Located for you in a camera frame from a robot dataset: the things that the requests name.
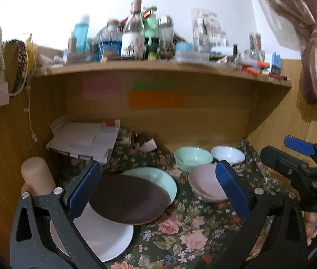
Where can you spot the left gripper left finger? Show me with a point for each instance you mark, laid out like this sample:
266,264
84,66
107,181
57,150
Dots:
28,247

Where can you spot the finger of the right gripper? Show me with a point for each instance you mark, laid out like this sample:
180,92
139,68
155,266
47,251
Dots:
300,146
270,154

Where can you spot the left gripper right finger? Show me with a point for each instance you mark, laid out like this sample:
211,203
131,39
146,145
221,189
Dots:
285,246

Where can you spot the white bowl black dots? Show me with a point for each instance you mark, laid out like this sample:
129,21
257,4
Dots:
232,155

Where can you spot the white plate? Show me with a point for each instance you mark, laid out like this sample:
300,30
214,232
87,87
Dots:
105,238

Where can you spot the pink bowl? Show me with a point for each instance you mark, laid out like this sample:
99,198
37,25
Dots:
205,185

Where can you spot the dark brown plate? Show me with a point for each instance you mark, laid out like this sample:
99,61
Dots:
128,200

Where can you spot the mint green bowl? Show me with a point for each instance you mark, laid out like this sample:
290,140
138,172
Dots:
188,158

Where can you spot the mint green plate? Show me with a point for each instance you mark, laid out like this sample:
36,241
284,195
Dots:
157,176

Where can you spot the person's right hand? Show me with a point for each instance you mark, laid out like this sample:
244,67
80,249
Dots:
309,220

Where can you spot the floral dark green tablecloth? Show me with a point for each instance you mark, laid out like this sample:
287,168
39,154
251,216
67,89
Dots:
191,233

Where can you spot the blue stapler box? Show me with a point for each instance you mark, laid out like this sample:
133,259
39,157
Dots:
275,64

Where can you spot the orange marker pen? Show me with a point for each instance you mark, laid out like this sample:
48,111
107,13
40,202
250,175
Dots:
254,63

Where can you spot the wooden shelf board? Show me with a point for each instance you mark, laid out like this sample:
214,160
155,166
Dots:
164,66

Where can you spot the stack of white papers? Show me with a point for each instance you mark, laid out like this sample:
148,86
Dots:
84,140

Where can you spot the orange sticky note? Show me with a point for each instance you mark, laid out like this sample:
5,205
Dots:
156,100

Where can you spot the small white folded box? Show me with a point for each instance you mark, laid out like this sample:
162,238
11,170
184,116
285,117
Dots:
149,146

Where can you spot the clear plastic organizer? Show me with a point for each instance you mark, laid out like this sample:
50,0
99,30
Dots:
207,32

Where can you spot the green sticky note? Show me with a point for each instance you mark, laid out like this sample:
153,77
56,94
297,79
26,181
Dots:
153,86

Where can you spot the pink sticky note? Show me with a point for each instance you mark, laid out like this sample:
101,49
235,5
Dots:
99,87

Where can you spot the glass shaker with metal lid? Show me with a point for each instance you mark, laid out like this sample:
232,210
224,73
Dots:
166,30

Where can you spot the braided brown headband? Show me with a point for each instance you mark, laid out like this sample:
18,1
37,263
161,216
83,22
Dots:
22,67

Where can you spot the green bottle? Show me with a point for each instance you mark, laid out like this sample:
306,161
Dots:
151,33

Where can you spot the clear glass bottle with label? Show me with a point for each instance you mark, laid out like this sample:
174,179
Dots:
133,39

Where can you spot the blue glass jar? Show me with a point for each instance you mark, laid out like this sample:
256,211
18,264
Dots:
109,42

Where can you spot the blue liquid bottle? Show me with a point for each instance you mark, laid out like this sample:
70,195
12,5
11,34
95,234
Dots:
81,31

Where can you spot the white charger with cable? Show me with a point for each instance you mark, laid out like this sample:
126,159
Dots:
4,87

